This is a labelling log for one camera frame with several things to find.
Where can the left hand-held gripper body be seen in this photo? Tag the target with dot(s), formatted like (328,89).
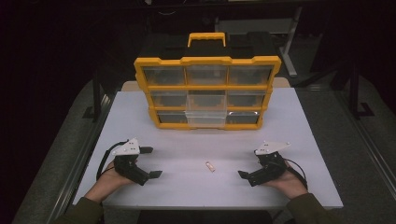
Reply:
(127,166)

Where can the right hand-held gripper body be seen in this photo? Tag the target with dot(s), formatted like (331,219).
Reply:
(269,169)

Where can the small beige plastic part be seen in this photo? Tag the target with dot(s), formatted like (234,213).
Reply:
(210,166)

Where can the clear plastic drawer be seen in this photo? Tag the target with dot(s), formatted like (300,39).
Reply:
(206,117)

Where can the yellow black organizer case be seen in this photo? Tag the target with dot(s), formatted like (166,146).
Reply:
(205,60)

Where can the person's left hand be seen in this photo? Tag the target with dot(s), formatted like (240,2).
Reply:
(107,183)

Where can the person's right hand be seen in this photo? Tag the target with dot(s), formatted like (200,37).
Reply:
(291,186)

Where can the black metal stand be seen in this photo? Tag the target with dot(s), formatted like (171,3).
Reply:
(354,93)
(96,93)

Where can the group of closed clear drawers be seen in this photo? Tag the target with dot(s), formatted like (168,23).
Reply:
(165,76)

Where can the aluminium floor rail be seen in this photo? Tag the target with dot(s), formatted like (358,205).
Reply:
(79,168)
(370,146)

